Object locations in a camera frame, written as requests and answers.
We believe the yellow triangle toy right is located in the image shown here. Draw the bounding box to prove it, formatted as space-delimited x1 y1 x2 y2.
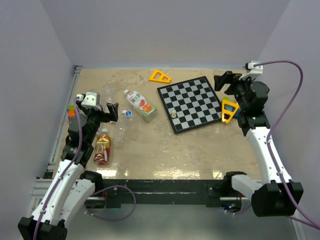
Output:
220 99 240 124

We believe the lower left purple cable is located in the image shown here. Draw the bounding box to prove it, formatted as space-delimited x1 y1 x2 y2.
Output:
84 185 137 222

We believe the grapefruit tea bottle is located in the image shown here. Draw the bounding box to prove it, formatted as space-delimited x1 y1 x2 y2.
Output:
124 89 157 122

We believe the yellow triangle toy far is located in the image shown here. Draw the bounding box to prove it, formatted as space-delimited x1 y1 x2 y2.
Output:
149 69 172 84

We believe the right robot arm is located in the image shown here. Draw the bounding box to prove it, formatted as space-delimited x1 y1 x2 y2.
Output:
213 71 304 217

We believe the blue white bottle cap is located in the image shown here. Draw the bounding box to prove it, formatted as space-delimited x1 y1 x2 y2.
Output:
122 110 133 118

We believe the red label tea bottle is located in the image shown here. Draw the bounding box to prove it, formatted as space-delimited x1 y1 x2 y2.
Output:
93 128 111 166

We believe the white chess piece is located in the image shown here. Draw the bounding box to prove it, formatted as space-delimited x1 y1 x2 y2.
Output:
171 109 177 119

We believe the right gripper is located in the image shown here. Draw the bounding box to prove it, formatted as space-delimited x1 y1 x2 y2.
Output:
213 71 256 111

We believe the colourful toy car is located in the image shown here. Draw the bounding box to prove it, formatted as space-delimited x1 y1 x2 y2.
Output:
67 105 76 119

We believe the purple cable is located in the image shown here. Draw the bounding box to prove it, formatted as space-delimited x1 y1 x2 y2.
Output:
32 97 84 240
253 60 320 230
84 185 137 222

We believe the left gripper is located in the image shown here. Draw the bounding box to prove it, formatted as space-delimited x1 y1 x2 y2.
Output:
76 101 118 144

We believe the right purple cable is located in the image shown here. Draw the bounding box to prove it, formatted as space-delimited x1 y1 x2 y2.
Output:
253 60 320 230

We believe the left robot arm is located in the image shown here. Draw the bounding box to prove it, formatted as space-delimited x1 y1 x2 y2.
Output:
18 100 119 240

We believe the black table front rail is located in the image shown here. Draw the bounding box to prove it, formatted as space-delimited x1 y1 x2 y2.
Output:
86 179 248 212

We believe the chessboard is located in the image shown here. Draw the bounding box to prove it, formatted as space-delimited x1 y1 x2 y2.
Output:
157 76 222 134

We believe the yellow triangle toy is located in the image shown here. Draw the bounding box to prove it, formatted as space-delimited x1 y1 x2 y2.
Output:
149 69 172 84
220 99 240 124

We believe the clear Pocari bottle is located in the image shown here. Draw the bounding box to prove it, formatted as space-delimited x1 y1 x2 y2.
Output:
114 112 133 148

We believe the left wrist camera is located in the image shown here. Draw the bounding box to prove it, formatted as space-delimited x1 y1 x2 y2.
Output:
76 91 102 110

